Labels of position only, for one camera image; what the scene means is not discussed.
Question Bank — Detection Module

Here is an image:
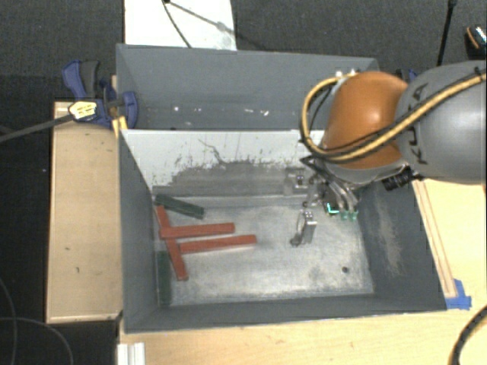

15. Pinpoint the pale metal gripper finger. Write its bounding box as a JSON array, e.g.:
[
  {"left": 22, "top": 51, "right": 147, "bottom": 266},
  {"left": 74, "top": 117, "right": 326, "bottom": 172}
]
[
  {"left": 283, "top": 167, "right": 310, "bottom": 196},
  {"left": 290, "top": 209, "right": 319, "bottom": 249}
]

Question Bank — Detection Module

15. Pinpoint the grey metal bin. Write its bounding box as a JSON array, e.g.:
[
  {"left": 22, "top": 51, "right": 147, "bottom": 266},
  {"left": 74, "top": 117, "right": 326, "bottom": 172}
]
[{"left": 115, "top": 43, "right": 448, "bottom": 334}]

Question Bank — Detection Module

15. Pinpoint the red-brown flat block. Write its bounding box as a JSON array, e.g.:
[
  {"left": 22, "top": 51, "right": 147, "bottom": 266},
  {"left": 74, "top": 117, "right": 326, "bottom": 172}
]
[
  {"left": 158, "top": 222, "right": 237, "bottom": 240},
  {"left": 154, "top": 204, "right": 190, "bottom": 282},
  {"left": 177, "top": 234, "right": 258, "bottom": 254}
]

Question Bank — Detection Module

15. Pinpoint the pale wood flat board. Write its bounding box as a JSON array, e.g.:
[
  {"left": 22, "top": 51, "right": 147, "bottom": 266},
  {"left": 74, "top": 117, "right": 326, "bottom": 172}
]
[{"left": 45, "top": 100, "right": 125, "bottom": 325}]

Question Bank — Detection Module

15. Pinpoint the black cylinder on white bracket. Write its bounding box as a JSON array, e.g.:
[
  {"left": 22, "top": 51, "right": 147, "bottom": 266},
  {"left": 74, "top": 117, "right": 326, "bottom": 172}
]
[{"left": 381, "top": 167, "right": 424, "bottom": 192}]

